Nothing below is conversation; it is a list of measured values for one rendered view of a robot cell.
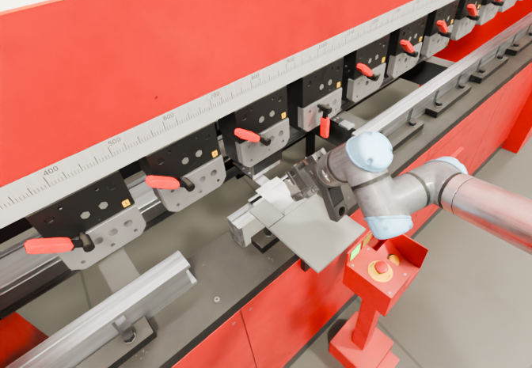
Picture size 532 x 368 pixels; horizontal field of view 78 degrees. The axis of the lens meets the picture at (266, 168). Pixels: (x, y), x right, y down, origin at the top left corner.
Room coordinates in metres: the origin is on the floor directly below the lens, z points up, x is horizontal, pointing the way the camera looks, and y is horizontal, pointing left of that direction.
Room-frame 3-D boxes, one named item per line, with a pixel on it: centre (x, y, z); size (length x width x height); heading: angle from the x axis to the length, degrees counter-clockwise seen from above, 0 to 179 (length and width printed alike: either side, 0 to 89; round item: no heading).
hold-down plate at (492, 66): (1.47, -1.16, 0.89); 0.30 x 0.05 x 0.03; 127
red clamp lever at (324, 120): (0.72, -0.16, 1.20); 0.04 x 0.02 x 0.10; 37
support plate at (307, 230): (0.56, -0.09, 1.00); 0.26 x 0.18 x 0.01; 37
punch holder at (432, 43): (1.14, -0.62, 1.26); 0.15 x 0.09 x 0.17; 127
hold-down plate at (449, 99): (1.23, -0.84, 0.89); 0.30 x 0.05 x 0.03; 127
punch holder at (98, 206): (0.42, 0.34, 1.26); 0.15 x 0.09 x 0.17; 127
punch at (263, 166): (0.68, 0.00, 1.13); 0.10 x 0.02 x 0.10; 127
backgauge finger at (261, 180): (0.81, 0.08, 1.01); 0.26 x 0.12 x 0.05; 37
